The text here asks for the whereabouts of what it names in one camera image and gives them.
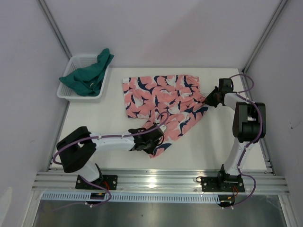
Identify pink shark print shorts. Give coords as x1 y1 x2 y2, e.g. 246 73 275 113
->
122 75 208 158

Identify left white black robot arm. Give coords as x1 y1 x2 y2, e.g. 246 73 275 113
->
53 123 166 189

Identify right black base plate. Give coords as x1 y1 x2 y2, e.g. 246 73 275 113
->
196 175 245 192

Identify right aluminium frame post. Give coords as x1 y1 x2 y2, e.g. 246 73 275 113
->
241 0 290 73

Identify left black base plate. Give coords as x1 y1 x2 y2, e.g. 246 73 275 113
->
75 175 118 190

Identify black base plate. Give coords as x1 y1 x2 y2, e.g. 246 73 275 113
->
196 175 245 192
75 175 118 190

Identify aluminium mounting rail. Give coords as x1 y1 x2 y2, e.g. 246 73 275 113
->
32 169 290 195

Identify green shorts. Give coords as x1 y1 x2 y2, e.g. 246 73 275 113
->
59 48 114 96

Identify aluminium frame post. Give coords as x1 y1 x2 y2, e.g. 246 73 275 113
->
241 0 290 73
36 0 72 59

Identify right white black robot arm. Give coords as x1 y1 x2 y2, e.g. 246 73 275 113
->
205 78 266 191

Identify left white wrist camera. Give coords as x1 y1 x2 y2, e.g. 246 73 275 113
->
159 125 167 132

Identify white perforated cable tray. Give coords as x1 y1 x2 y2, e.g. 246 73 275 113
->
41 191 220 204

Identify left aluminium frame post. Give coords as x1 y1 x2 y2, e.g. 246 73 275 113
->
36 0 72 59

